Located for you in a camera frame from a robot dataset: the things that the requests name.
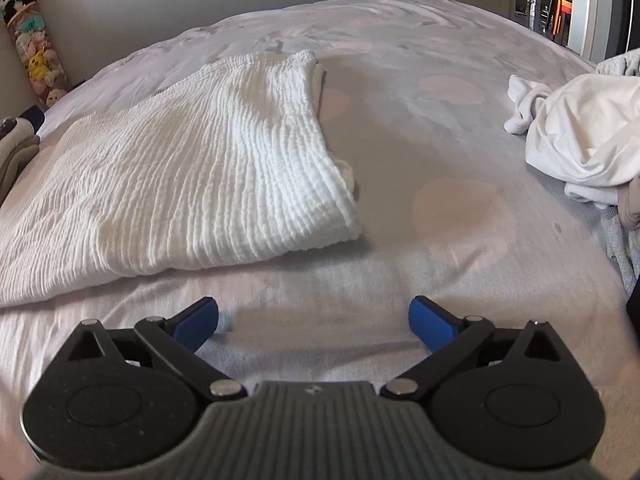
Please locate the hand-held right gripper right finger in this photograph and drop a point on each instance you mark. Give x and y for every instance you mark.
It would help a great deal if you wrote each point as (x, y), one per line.
(432, 325)

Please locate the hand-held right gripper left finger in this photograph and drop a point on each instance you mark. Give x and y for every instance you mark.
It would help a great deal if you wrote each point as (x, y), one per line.
(197, 322)

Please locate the white crinkle shirt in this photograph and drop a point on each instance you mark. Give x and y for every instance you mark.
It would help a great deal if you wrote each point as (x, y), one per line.
(175, 190)

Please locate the bed with polka dot sheet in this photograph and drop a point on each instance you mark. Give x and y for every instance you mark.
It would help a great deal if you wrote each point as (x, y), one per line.
(450, 210)

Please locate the black cloth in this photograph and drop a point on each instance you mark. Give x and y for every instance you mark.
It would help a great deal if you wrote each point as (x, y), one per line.
(634, 305)

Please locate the light grey knit garment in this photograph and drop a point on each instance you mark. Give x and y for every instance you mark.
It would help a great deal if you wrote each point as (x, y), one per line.
(622, 250)

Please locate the beige folded garment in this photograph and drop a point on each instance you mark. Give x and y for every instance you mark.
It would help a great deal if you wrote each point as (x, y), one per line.
(15, 170)

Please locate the pile of white laundry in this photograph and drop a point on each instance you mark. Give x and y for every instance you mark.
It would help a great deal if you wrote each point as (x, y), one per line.
(575, 130)

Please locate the dark navy cloth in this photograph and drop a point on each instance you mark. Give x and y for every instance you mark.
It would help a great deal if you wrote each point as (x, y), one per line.
(34, 114)

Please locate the clear tube of plush toys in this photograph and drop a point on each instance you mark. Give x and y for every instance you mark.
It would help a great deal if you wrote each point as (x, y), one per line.
(37, 60)

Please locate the orange chair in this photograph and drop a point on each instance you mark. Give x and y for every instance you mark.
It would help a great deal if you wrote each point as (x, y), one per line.
(559, 20)

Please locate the panda plush toy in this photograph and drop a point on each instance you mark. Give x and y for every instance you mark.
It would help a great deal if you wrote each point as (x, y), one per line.
(15, 0)

